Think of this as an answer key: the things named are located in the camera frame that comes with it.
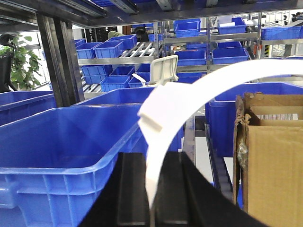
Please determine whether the white PVC pipe clamp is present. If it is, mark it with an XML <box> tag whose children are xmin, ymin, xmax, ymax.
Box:
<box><xmin>138</xmin><ymin>59</ymin><xmax>303</xmax><ymax>207</ymax></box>

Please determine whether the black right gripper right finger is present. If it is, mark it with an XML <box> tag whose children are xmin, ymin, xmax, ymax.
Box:
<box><xmin>155</xmin><ymin>152</ymin><xmax>264</xmax><ymax>227</ymax></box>

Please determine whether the brown cardboard box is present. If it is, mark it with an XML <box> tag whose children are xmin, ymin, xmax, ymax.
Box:
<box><xmin>233</xmin><ymin>93</ymin><xmax>303</xmax><ymax>227</ymax></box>

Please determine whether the blue bin behind front bin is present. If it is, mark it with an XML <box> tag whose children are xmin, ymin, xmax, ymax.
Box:
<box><xmin>72</xmin><ymin>87</ymin><xmax>154</xmax><ymax>106</ymax></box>

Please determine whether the blue bin at left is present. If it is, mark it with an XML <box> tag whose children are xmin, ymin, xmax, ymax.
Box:
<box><xmin>0</xmin><ymin>91</ymin><xmax>56</xmax><ymax>125</ymax></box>

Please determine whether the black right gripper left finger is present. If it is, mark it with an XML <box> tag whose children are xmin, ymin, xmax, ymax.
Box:
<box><xmin>79</xmin><ymin>152</ymin><xmax>150</xmax><ymax>227</ymax></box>

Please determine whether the blue bin behind cardboard box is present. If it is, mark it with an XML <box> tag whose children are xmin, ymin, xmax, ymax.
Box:
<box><xmin>205</xmin><ymin>82</ymin><xmax>303</xmax><ymax>157</ymax></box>

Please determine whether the green potted plant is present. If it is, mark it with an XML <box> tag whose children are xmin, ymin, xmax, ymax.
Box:
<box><xmin>0</xmin><ymin>33</ymin><xmax>41</xmax><ymax>90</ymax></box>

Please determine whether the large blue plastic bin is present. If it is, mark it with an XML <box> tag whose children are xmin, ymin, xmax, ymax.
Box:
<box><xmin>0</xmin><ymin>105</ymin><xmax>185</xmax><ymax>227</ymax></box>

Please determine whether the white plastic chair back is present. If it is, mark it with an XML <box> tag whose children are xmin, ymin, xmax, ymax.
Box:
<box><xmin>148</xmin><ymin>55</ymin><xmax>178</xmax><ymax>87</ymax></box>

